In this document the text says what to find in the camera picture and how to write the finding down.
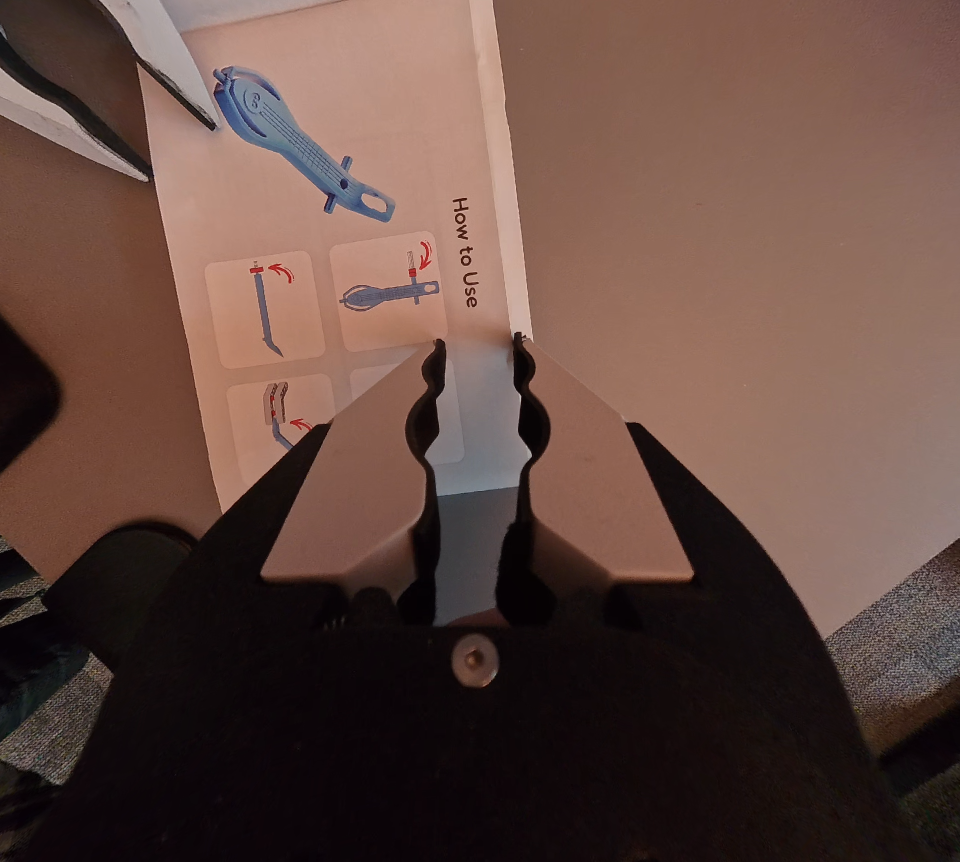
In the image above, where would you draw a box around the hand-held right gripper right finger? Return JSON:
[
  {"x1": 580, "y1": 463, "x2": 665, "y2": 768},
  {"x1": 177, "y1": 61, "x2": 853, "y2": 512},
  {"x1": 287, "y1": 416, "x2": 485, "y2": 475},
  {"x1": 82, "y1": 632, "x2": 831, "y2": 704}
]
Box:
[{"x1": 496, "y1": 333, "x2": 695, "y2": 628}]

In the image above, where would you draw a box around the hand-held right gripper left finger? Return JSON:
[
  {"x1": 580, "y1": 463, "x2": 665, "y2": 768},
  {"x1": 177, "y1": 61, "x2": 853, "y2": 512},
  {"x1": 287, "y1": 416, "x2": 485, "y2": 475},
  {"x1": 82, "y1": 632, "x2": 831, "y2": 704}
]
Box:
[{"x1": 260, "y1": 339, "x2": 448, "y2": 628}]

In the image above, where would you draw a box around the white instruction booklet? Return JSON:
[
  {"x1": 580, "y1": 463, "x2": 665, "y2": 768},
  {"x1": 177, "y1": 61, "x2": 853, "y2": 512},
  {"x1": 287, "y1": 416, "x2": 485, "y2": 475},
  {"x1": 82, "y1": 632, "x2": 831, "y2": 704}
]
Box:
[{"x1": 123, "y1": 0, "x2": 534, "y2": 514}]

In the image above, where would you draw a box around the black chair armrest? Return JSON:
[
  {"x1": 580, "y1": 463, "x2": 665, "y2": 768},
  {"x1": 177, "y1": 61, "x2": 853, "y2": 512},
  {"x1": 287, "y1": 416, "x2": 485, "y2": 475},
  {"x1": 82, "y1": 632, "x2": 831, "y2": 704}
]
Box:
[{"x1": 41, "y1": 524, "x2": 200, "y2": 676}]

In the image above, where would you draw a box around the black perforated chair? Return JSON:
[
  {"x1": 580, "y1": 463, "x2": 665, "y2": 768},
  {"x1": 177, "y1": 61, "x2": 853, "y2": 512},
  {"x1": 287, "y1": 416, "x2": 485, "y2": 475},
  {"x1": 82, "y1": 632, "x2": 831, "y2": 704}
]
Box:
[{"x1": 0, "y1": 313, "x2": 63, "y2": 473}]

